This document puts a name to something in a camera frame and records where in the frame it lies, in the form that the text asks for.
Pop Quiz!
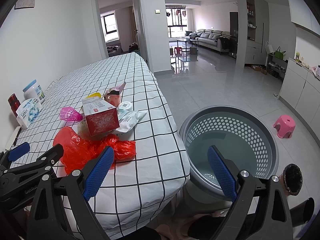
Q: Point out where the black cylindrical bin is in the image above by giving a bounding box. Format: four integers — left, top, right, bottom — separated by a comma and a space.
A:
290, 197, 315, 228

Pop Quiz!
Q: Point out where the red small stool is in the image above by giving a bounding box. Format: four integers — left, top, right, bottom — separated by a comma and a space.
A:
174, 47, 183, 57

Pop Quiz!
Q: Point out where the green bag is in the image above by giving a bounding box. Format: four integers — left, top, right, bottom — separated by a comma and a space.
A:
274, 46, 286, 60

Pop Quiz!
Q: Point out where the red thermos bottle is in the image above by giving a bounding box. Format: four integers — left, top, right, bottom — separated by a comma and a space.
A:
8, 93, 21, 117

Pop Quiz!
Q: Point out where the white low cabinet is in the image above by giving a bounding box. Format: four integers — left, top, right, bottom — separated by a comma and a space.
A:
279, 59, 319, 139

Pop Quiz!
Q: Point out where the pink plastic shuttlecock toy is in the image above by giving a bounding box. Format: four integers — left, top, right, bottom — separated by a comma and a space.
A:
59, 107, 83, 122

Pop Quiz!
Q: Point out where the pink snack wrapper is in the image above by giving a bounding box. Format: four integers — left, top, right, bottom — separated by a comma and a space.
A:
105, 82, 126, 96

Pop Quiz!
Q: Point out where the yellow plastic ring lid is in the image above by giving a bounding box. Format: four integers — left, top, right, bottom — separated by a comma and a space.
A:
86, 92, 102, 99

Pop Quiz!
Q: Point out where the white blue tissue pack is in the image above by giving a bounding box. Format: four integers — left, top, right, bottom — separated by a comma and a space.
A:
16, 98, 42, 129

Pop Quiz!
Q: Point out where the grey perforated laundry basket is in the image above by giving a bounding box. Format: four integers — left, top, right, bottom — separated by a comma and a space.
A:
179, 106, 279, 199

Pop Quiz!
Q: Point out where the white checkered tablecloth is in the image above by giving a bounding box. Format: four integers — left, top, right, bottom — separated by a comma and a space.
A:
12, 53, 190, 239

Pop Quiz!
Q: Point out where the brown checkered waste bin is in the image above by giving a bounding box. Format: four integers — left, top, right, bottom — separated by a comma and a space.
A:
280, 164, 303, 196

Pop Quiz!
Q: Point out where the pink plastic stool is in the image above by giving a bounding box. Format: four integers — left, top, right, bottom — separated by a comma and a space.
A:
273, 115, 296, 139

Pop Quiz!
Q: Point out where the pink pig toy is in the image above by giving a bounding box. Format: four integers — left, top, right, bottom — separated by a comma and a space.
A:
104, 94, 121, 107

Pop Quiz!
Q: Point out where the red plastic bag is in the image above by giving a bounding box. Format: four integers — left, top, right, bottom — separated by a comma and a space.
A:
53, 127, 136, 174

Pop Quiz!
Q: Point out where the grey sofa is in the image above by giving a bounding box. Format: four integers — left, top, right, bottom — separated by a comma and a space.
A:
185, 29, 231, 54

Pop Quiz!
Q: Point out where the white wet wipes pack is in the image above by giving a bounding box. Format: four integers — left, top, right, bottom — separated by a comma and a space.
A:
114, 109, 146, 133

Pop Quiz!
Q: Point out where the white blue-lid jar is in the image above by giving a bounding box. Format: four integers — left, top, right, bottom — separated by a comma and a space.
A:
23, 79, 45, 103

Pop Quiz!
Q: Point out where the red toothpaste box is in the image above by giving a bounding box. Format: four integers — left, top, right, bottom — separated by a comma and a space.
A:
82, 98, 119, 136

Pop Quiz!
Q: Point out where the glass coffee table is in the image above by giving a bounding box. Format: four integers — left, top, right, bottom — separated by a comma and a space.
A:
176, 38, 199, 52

